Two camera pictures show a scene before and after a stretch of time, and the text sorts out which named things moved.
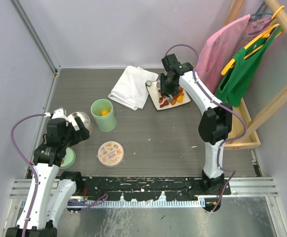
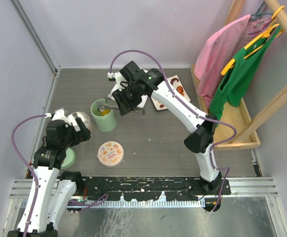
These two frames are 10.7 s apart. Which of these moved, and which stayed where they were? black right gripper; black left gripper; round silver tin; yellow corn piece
Moved: black right gripper
Stayed: black left gripper; yellow corn piece; round silver tin
